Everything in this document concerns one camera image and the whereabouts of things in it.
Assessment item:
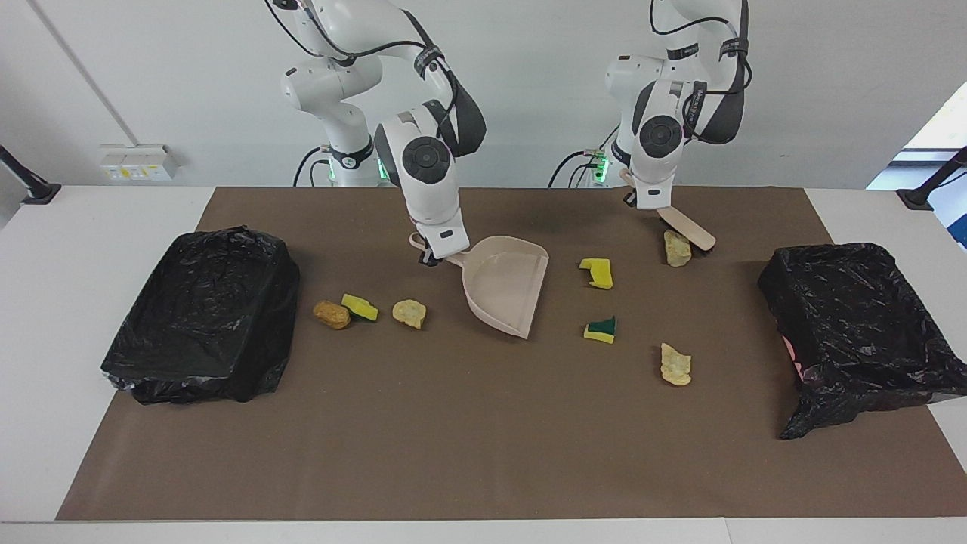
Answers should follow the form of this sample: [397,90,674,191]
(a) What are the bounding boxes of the pale round bread piece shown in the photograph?
[391,299,428,330]

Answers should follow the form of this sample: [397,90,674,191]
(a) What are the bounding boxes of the beige hand brush black bristles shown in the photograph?
[619,168,716,252]

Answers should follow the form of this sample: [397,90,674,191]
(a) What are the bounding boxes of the croissant bread piece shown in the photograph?
[663,230,693,268]
[660,342,693,388]

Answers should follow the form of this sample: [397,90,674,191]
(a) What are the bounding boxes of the notched yellow sponge piece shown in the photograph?
[579,258,614,290]

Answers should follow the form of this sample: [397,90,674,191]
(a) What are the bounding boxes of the beige plastic dustpan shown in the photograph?
[409,232,550,340]

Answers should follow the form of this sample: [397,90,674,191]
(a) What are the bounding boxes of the yellow sponge piece green edge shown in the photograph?
[341,293,379,322]

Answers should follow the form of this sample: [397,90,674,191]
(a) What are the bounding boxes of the brown fried nugget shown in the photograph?
[313,301,352,330]

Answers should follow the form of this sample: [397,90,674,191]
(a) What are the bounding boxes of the pink bin with black bag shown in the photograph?
[758,242,967,441]

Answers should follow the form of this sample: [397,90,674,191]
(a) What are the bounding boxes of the brown table mat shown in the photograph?
[55,187,967,521]

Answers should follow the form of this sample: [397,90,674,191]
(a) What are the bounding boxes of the black clamp stand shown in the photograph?
[0,144,62,206]
[897,146,967,211]

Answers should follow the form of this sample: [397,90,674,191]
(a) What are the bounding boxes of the black left arm base cable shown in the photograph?
[548,128,628,188]

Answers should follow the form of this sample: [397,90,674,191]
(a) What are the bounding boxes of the black arm base cable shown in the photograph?
[292,146,333,187]
[548,128,628,188]

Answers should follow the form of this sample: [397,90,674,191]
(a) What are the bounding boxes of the black right arm base cable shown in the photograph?
[292,146,333,187]

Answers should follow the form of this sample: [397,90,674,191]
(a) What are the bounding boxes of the white wall socket box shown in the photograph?
[99,144,179,183]

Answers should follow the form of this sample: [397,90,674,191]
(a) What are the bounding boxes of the window with dark frame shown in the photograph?
[865,79,967,250]

